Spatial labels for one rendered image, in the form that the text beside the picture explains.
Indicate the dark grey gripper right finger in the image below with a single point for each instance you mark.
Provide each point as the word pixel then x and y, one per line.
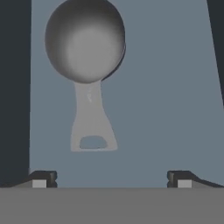
pixel 180 176

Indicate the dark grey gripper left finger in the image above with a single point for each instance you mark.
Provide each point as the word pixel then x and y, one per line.
pixel 43 176

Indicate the blue-grey open drawer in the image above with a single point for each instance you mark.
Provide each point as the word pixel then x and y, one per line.
pixel 163 96

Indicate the grey measuring cup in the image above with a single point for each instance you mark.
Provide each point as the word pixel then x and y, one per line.
pixel 84 43

